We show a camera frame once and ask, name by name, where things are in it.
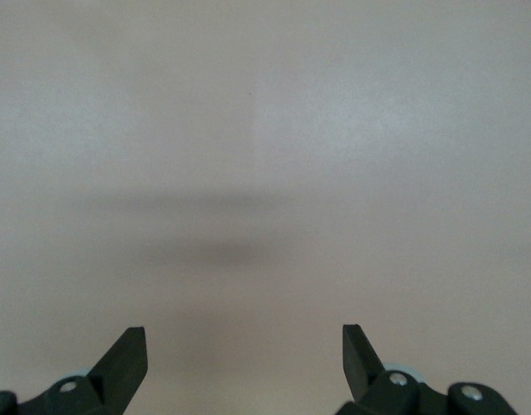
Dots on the brown table mat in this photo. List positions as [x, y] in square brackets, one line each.
[265, 151]

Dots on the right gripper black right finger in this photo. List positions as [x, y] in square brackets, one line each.
[365, 384]

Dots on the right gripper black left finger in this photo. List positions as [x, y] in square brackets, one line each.
[114, 380]

